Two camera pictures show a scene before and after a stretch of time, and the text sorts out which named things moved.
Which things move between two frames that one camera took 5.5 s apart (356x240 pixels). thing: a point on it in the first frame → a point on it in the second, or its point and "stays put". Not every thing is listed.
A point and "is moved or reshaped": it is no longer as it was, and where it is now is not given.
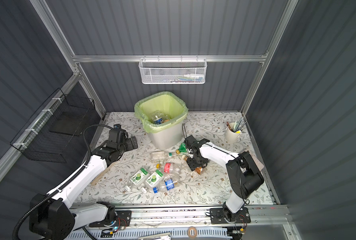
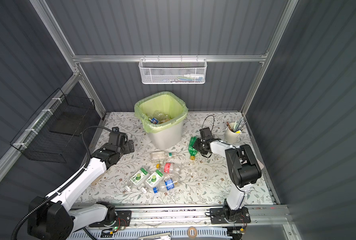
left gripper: [130, 146] stays put
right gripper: [192, 165] → [199, 140]
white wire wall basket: [172, 71] stays put
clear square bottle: [160, 155] stays put
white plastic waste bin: [168, 138] stays put
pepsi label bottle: [158, 117] is moved or reshaped
